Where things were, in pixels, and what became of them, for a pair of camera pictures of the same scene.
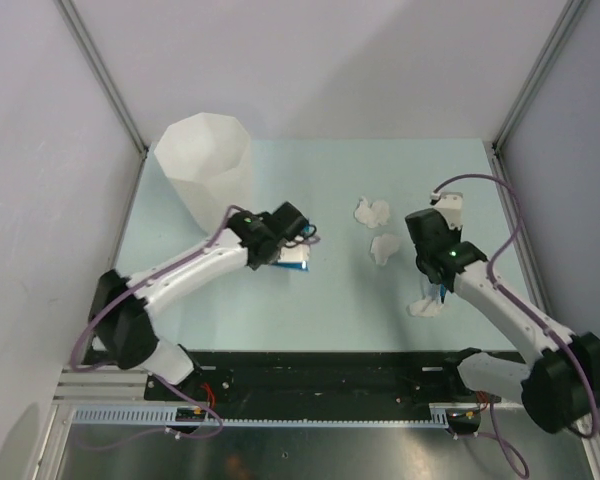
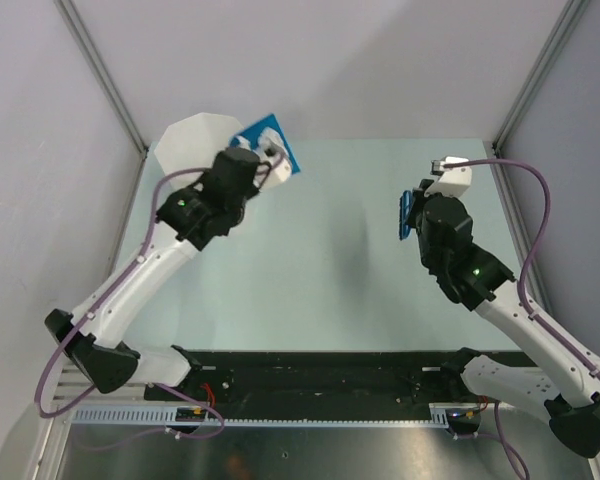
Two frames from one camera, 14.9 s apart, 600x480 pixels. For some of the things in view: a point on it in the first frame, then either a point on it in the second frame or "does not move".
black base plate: [319, 383] does not move
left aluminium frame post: [86, 45] does not move
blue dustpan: [294, 258] to [273, 124]
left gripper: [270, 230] to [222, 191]
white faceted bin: [207, 159] does not move
